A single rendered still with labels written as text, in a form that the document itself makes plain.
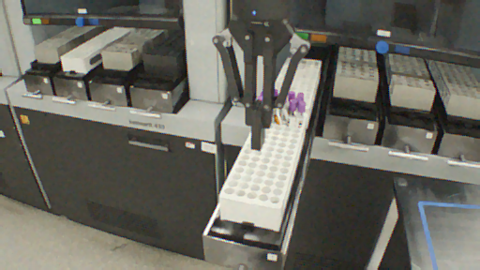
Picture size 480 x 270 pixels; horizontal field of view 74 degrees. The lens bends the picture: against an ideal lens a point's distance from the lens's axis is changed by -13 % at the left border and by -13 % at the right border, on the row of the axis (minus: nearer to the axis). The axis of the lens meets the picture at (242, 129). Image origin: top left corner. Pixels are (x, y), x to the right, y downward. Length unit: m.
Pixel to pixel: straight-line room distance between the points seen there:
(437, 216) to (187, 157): 0.74
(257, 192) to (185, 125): 0.51
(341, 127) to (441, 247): 0.43
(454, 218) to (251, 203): 0.36
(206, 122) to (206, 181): 0.22
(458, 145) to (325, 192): 0.39
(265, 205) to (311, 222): 0.61
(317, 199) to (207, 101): 0.43
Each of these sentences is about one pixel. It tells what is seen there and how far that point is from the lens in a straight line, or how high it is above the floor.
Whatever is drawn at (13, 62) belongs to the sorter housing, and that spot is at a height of 0.80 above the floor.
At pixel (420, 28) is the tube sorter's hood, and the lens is 0.92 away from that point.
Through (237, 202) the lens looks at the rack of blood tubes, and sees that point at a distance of 0.57.
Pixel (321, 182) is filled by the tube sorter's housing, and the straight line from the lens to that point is 1.04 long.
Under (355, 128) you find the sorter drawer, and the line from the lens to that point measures 0.93.
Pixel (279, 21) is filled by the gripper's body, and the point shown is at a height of 1.14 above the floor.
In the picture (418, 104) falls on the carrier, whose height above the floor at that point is 0.84.
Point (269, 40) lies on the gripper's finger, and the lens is 0.45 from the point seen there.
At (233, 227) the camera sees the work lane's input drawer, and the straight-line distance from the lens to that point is 0.60.
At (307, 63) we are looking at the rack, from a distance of 1.05.
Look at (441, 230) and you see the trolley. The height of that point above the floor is 0.82.
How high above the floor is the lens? 1.26
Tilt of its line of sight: 33 degrees down
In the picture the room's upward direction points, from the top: straight up
